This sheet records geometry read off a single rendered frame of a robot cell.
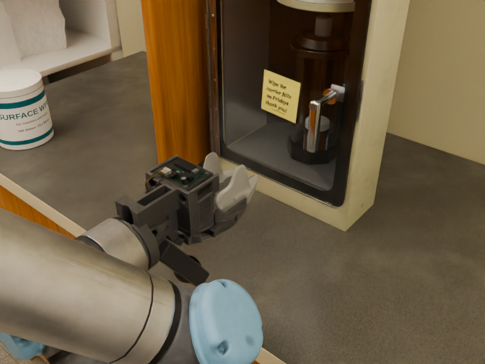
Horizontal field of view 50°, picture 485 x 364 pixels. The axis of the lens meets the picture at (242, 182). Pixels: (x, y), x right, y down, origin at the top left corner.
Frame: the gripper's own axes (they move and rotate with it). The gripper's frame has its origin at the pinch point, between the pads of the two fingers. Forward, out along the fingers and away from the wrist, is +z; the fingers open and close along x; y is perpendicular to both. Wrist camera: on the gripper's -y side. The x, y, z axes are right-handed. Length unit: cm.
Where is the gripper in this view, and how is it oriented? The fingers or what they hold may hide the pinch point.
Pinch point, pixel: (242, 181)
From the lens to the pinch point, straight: 71.3
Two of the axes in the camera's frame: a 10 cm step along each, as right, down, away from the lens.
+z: 6.3, -4.4, 6.4
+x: -7.8, -3.6, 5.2
